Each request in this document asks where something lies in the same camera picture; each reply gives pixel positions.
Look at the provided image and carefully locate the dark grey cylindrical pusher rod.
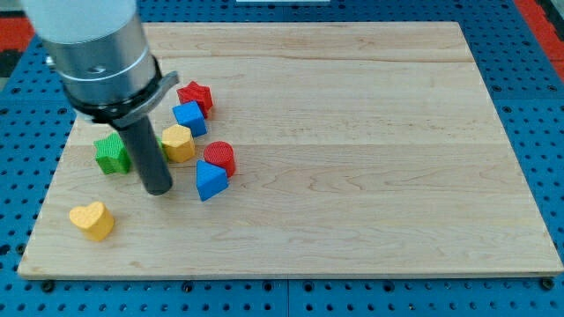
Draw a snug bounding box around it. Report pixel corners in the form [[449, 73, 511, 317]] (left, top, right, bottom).
[[115, 116, 173, 195]]

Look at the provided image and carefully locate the black clamp flange with lever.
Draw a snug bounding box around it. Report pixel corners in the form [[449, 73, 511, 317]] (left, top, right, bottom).
[[65, 56, 179, 129]]

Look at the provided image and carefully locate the green star block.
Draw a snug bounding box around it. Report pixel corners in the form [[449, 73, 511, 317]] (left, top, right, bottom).
[[93, 133, 131, 174]]

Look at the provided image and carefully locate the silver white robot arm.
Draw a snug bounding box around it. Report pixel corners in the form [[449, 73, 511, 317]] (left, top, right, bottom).
[[20, 0, 179, 195]]

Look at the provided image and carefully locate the green block behind rod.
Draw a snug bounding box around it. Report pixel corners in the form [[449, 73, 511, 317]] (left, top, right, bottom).
[[156, 136, 168, 163]]

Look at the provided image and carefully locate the yellow hexagon block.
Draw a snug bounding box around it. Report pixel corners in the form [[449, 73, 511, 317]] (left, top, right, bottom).
[[161, 124, 196, 163]]

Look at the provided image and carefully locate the blue cube block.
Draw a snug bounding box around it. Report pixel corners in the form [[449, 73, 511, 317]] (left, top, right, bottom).
[[173, 101, 208, 137]]

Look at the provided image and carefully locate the red star block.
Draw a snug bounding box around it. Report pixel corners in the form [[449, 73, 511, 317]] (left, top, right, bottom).
[[176, 81, 213, 119]]

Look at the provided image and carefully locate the red cylinder block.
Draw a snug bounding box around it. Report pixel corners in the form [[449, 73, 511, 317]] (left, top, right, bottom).
[[204, 141, 236, 178]]

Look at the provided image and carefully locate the blue triangle block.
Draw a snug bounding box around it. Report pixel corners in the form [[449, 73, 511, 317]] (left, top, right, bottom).
[[196, 160, 228, 201]]

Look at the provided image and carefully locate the yellow heart block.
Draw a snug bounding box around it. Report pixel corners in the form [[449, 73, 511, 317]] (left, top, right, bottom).
[[69, 201, 115, 241]]

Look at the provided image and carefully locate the light wooden board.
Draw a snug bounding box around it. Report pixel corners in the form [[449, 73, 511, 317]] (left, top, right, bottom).
[[18, 22, 563, 280]]

